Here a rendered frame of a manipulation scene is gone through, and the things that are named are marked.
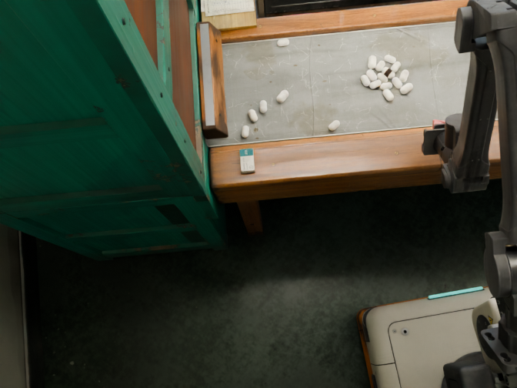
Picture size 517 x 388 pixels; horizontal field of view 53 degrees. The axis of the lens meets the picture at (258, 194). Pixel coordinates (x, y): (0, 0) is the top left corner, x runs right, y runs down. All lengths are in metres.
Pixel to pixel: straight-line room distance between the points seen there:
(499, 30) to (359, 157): 0.64
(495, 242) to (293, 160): 0.65
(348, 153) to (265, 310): 0.88
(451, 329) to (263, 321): 0.67
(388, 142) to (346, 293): 0.83
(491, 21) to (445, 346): 1.23
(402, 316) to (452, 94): 0.73
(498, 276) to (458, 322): 1.02
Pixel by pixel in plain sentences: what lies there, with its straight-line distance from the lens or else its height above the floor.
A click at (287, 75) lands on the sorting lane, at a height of 0.74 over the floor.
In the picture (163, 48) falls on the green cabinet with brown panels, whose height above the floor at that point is 1.27.
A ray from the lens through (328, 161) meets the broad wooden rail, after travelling 1.35.
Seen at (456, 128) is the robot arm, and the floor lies 1.03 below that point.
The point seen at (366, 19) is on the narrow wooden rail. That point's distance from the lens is 1.54.
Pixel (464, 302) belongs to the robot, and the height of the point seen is 0.28.
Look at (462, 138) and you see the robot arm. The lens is 1.06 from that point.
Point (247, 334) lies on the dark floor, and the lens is 2.04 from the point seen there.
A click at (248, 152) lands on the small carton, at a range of 1.33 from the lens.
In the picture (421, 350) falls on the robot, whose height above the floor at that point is 0.28.
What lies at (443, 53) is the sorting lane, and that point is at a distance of 1.56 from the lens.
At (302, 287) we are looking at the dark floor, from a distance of 2.05.
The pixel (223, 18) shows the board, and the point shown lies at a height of 0.78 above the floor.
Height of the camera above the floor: 2.04
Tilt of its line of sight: 75 degrees down
